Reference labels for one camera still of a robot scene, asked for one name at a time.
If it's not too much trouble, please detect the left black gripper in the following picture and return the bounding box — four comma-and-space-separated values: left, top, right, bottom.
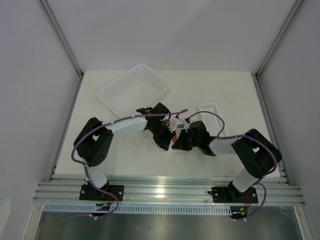
148, 122, 176, 151

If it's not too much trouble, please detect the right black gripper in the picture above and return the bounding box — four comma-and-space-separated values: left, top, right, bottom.
171, 129, 201, 151

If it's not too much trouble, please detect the orange plastic fork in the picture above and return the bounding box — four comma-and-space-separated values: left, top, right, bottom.
172, 130, 178, 143

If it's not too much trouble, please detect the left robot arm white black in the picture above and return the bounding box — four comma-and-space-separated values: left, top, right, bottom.
71, 103, 175, 200

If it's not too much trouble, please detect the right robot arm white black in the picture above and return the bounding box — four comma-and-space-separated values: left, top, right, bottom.
172, 121, 283, 204

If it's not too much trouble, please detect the small white utensil tray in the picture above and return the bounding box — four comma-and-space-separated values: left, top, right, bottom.
198, 103, 223, 136

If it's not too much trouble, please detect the large white plastic basket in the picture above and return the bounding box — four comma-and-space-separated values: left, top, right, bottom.
97, 63, 171, 117

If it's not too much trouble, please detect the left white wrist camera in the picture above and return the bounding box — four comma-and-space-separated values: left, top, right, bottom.
168, 117, 189, 132

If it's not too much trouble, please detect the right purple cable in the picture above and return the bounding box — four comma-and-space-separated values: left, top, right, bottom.
184, 111, 278, 221

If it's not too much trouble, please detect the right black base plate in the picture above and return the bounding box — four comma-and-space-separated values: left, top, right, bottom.
207, 186, 258, 204

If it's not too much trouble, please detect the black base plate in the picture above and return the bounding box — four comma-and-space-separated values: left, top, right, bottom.
79, 184, 125, 202
207, 186, 258, 204

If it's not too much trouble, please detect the right aluminium frame post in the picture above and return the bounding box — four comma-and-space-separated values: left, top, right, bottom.
255, 0, 307, 77

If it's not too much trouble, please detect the aluminium frame post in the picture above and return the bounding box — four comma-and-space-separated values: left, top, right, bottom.
255, 0, 307, 77
37, 0, 84, 79

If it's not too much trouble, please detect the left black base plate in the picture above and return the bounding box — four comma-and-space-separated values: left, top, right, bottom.
79, 184, 125, 202

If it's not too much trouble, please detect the aluminium mounting rail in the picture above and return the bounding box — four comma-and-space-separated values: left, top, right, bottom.
33, 174, 306, 207

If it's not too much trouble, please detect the white slotted cable duct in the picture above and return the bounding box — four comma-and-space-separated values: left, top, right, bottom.
43, 202, 232, 216

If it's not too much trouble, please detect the left aluminium frame post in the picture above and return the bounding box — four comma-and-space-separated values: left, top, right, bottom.
37, 0, 84, 79

